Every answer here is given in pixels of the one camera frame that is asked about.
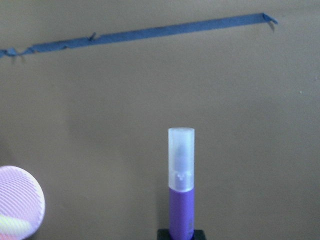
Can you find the pink mesh pen holder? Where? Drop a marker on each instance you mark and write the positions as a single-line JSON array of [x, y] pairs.
[[22, 203]]

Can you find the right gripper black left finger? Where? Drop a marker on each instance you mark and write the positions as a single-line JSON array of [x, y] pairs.
[[163, 234]]

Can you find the purple highlighter pen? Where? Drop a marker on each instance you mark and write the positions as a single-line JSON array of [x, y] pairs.
[[181, 182]]

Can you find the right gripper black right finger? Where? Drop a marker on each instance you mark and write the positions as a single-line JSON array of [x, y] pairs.
[[199, 234]]

